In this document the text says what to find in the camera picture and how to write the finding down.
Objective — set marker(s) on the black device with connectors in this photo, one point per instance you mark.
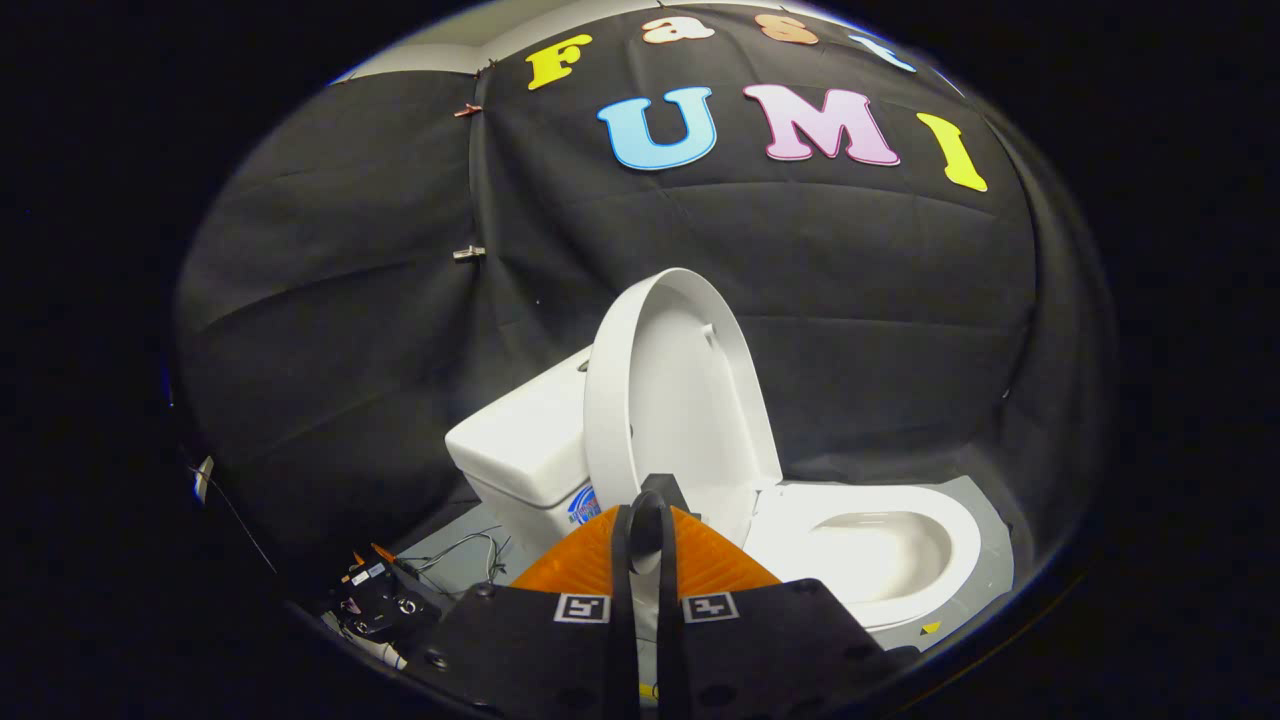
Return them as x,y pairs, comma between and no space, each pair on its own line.
385,600

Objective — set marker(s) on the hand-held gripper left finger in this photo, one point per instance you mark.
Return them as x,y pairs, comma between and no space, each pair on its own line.
620,610

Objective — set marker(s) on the black round lid pull tab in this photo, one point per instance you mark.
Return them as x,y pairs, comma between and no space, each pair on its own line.
665,490

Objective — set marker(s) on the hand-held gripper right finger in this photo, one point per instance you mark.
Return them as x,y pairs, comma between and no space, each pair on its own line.
668,625

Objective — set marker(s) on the black backdrop cloth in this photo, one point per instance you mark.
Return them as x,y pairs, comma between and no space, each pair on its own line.
350,330

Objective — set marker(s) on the silver cloth clip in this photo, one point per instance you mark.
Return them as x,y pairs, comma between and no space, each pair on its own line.
469,253

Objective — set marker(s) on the white toilet tank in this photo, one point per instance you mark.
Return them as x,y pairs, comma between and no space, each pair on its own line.
525,450

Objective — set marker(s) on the orange cloth clip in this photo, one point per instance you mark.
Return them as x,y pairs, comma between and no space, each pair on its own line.
468,110

